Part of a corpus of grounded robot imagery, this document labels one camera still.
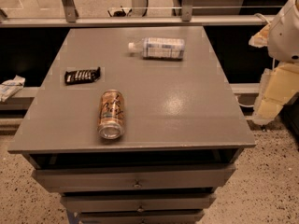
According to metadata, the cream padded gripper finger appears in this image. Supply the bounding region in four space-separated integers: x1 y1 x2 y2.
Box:
253 63 299 125
249 24 270 48

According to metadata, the black rxbar chocolate bar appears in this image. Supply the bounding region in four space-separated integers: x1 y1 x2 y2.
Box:
64 67 101 85

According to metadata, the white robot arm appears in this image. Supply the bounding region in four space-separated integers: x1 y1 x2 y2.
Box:
249 0 299 125

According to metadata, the grey drawer cabinet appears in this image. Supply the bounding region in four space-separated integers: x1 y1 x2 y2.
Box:
7 26 257 224

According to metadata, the clear plastic water bottle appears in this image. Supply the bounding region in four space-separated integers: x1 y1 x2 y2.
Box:
128 37 185 60

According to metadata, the top grey drawer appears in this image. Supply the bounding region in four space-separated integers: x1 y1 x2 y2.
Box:
32 164 235 193

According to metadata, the grey drawer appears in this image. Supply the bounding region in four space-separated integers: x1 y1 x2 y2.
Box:
32 164 235 193
61 193 216 213
78 210 204 224

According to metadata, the black object behind railing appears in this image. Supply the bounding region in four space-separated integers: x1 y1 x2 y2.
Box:
107 7 132 17

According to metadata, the middle grey drawer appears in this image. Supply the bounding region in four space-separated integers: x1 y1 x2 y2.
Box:
61 193 216 213

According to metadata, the bottom grey drawer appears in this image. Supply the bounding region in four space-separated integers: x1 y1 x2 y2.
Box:
78 210 204 224

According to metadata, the orange la croix can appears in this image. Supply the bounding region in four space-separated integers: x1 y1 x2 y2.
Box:
97 90 124 140

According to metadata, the grey metal railing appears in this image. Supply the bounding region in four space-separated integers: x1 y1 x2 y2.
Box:
0 0 287 28

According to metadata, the white cable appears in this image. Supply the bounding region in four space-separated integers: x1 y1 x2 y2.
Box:
253 12 271 25

